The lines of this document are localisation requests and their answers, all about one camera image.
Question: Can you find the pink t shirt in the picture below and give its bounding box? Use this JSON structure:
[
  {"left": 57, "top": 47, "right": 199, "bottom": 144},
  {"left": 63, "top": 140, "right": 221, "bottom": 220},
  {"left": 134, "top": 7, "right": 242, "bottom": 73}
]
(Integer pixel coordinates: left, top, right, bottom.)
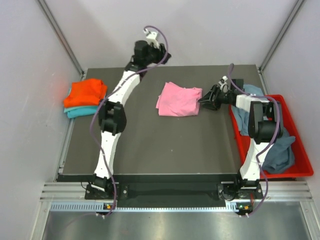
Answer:
[{"left": 155, "top": 82, "right": 203, "bottom": 117}]

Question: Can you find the folded teal t shirt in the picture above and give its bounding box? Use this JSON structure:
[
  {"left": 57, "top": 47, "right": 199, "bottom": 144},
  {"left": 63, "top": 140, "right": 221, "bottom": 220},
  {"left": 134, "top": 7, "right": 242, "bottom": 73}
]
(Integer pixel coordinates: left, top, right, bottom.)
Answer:
[{"left": 63, "top": 105, "right": 98, "bottom": 119}]

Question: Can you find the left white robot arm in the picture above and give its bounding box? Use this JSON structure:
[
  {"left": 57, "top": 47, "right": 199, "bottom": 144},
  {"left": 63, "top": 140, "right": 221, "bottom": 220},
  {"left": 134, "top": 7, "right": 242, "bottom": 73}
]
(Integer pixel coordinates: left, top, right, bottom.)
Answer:
[{"left": 89, "top": 40, "right": 172, "bottom": 199}]

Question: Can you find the grey-blue t shirt upper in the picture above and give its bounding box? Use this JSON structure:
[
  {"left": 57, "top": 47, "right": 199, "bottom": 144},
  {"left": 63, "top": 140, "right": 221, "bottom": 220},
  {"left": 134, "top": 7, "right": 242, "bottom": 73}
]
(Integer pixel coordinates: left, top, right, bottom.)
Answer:
[{"left": 231, "top": 84, "right": 264, "bottom": 136}]

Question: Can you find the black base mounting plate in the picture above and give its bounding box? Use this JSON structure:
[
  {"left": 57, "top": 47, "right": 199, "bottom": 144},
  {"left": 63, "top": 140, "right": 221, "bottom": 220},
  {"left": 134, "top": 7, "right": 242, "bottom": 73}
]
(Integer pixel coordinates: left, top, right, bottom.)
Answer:
[{"left": 56, "top": 173, "right": 263, "bottom": 208}]

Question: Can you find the aluminium frame post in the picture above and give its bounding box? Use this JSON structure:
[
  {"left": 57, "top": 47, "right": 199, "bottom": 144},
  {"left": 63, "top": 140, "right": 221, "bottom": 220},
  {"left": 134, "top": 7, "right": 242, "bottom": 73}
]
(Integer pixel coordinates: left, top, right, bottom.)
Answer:
[
  {"left": 258, "top": 0, "right": 306, "bottom": 74},
  {"left": 35, "top": 0, "right": 85, "bottom": 76}
]

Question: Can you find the grey slotted cable duct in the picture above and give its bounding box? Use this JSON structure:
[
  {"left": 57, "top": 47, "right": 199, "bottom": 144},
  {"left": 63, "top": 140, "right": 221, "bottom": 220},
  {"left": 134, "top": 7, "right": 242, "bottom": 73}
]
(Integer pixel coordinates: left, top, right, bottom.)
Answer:
[{"left": 50, "top": 202, "right": 249, "bottom": 213}]

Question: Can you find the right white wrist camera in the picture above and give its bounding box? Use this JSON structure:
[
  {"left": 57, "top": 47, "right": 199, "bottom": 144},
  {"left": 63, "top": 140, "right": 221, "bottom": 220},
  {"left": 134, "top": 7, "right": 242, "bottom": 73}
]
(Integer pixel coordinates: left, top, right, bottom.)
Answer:
[{"left": 218, "top": 76, "right": 229, "bottom": 93}]

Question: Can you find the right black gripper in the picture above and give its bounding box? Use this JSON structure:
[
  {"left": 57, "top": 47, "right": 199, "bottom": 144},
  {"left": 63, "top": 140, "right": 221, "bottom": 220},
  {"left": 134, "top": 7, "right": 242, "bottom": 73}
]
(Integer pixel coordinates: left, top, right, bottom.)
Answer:
[{"left": 198, "top": 84, "right": 234, "bottom": 111}]

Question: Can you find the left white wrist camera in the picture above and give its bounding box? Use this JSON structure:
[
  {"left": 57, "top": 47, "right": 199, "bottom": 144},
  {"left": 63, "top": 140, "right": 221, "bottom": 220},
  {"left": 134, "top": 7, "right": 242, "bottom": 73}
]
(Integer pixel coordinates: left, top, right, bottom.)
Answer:
[{"left": 143, "top": 28, "right": 160, "bottom": 49}]

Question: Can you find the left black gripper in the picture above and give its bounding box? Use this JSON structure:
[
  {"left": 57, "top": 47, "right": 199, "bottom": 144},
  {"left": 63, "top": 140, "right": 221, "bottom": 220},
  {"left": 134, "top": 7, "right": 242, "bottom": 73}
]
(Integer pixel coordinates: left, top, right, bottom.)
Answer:
[{"left": 144, "top": 41, "right": 171, "bottom": 66}]

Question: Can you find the red plastic bin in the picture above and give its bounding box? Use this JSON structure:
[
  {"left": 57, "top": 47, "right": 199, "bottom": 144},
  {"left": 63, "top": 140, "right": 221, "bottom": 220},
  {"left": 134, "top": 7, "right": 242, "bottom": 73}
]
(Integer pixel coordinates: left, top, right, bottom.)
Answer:
[{"left": 228, "top": 94, "right": 314, "bottom": 179}]

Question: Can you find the folded orange t shirt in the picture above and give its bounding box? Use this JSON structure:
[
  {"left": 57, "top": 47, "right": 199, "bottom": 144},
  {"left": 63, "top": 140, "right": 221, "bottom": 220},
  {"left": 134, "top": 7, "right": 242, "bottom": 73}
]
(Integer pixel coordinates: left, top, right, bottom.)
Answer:
[{"left": 63, "top": 78, "right": 108, "bottom": 108}]

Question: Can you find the front aluminium frame rail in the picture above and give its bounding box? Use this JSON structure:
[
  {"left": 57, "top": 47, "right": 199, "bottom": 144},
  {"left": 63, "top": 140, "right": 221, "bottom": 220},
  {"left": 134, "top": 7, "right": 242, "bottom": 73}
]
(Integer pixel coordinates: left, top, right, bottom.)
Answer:
[{"left": 40, "top": 181, "right": 313, "bottom": 202}]

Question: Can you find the left aluminium frame post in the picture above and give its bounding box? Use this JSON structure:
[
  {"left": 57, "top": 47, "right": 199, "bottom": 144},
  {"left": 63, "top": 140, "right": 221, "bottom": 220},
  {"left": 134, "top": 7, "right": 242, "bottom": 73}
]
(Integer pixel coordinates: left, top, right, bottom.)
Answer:
[{"left": 35, "top": 0, "right": 85, "bottom": 76}]

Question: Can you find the right aluminium frame post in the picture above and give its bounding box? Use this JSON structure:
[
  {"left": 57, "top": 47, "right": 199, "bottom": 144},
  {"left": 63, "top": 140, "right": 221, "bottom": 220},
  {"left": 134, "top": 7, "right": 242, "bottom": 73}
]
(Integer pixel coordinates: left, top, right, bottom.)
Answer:
[{"left": 258, "top": 0, "right": 306, "bottom": 74}]

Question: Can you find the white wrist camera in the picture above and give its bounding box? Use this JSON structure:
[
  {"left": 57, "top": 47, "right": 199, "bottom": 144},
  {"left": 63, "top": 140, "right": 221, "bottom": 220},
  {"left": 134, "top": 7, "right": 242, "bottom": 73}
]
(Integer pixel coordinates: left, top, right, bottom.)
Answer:
[
  {"left": 218, "top": 76, "right": 229, "bottom": 93},
  {"left": 143, "top": 28, "right": 160, "bottom": 49}
]

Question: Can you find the grey-blue t shirt lower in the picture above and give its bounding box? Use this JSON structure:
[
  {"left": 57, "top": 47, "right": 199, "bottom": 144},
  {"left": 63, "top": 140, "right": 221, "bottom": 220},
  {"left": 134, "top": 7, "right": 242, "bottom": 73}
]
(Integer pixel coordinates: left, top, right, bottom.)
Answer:
[{"left": 262, "top": 128, "right": 296, "bottom": 174}]

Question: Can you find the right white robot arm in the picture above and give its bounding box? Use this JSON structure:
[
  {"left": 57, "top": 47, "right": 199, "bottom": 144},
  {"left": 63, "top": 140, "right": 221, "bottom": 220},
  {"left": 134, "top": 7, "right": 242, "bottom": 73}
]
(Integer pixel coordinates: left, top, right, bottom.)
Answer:
[{"left": 198, "top": 76, "right": 283, "bottom": 198}]

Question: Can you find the grey-blue t shirt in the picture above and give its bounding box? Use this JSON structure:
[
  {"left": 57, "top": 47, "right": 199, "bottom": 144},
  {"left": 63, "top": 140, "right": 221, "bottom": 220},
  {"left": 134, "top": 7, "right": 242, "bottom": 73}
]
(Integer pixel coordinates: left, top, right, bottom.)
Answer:
[
  {"left": 262, "top": 128, "right": 296, "bottom": 174},
  {"left": 231, "top": 84, "right": 264, "bottom": 136}
]

